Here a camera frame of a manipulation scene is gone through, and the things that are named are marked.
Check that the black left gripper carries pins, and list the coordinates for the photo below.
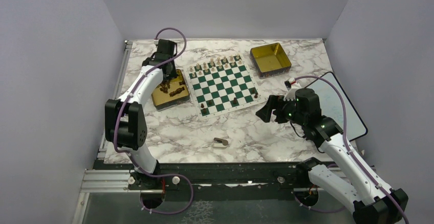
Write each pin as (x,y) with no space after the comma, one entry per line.
(174,73)

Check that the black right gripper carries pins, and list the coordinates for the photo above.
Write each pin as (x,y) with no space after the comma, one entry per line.
(275,102)

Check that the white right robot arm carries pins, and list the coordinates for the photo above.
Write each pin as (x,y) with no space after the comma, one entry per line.
(365,194)

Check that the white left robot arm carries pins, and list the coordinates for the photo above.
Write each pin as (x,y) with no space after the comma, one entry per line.
(125,124)

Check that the gold tin with dark pieces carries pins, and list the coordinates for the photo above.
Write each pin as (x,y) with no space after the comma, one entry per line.
(171,93)

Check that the light wooden chess pieces row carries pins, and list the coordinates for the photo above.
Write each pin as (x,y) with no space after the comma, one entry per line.
(219,67)

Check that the green white chess board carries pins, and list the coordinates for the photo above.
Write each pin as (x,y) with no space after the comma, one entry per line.
(221,91)

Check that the empty gold tin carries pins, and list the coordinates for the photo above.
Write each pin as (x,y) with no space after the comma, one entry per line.
(270,60)

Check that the white tablet with black frame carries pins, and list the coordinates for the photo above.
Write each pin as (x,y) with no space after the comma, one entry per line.
(335,104)

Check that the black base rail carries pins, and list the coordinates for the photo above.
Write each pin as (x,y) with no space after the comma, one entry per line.
(225,181)

